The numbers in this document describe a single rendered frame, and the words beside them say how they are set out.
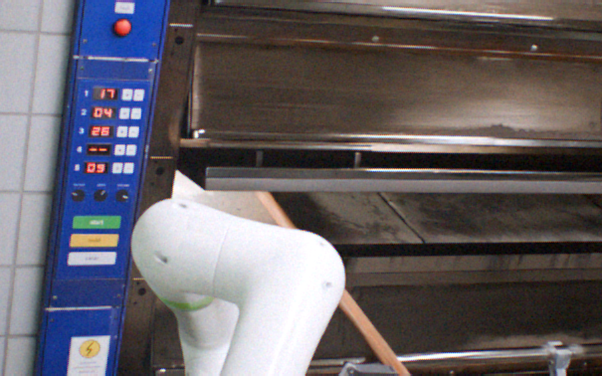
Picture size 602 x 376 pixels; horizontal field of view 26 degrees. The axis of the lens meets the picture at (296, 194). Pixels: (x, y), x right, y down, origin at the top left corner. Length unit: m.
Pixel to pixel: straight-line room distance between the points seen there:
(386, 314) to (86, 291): 0.69
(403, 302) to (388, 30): 0.64
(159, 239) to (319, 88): 0.89
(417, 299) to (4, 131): 1.01
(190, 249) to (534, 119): 1.22
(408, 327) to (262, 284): 1.23
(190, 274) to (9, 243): 0.82
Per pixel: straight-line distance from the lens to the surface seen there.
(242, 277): 1.63
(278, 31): 2.39
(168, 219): 1.66
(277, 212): 2.73
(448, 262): 2.78
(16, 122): 2.32
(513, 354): 2.48
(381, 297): 2.78
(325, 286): 1.63
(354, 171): 2.40
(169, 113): 2.38
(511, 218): 3.04
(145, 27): 2.27
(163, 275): 1.66
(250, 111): 2.41
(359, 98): 2.51
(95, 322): 2.51
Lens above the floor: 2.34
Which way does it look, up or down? 24 degrees down
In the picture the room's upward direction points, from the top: 11 degrees clockwise
